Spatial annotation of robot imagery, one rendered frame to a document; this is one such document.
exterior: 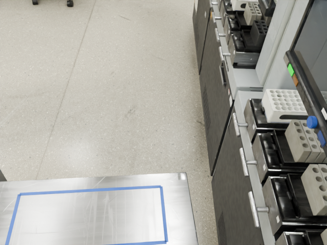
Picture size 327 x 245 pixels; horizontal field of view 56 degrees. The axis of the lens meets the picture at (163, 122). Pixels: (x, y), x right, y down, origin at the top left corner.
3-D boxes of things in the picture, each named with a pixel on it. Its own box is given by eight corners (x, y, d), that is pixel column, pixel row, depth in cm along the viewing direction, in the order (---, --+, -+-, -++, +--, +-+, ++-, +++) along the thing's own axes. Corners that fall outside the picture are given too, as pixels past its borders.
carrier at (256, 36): (260, 48, 121) (264, 35, 117) (255, 48, 121) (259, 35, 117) (254, 32, 129) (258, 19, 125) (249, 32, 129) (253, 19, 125)
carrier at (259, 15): (258, 28, 132) (262, 15, 127) (253, 28, 132) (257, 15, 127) (253, 15, 140) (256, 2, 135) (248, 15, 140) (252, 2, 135)
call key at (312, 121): (309, 122, 75) (315, 113, 72) (314, 131, 73) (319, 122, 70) (304, 121, 75) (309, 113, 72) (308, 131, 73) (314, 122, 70)
